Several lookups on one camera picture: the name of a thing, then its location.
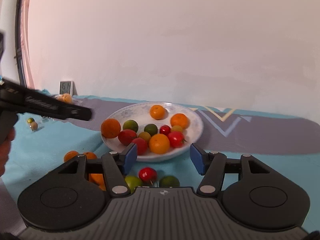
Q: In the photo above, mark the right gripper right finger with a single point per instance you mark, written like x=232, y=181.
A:
x=211, y=166

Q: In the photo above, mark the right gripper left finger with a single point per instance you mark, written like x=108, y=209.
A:
x=115, y=167

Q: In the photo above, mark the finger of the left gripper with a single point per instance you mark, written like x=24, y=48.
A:
x=76, y=112

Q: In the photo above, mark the yellow pepino melon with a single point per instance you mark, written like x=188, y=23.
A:
x=67, y=98

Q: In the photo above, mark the pale green lime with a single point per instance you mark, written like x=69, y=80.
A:
x=133, y=182

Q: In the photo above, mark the red tomato with stem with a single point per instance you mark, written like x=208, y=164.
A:
x=176, y=139

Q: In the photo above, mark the large orange tangerine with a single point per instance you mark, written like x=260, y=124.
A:
x=159, y=144

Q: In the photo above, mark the dark green lime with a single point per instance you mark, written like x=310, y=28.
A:
x=152, y=129

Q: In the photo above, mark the brown longan fruit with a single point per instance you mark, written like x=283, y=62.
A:
x=177, y=128
x=145, y=136

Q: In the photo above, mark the green yellow lime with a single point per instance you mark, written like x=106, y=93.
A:
x=131, y=125

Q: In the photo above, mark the person left hand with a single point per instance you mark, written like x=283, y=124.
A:
x=5, y=149

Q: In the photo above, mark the white digital clock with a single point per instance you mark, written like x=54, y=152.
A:
x=66, y=87

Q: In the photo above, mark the small green kumquat in tray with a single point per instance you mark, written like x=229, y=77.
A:
x=30, y=120

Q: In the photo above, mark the clear plastic fruit tray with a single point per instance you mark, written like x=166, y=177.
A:
x=44, y=105

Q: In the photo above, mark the small brown fruit in tray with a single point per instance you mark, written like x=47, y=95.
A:
x=34, y=126

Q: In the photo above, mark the white blue patterned bowl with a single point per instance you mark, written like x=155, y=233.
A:
x=162, y=130

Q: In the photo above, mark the blue grey patterned tablecloth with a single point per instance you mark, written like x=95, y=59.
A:
x=288, y=144

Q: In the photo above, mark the dark window frame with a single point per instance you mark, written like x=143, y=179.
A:
x=18, y=44

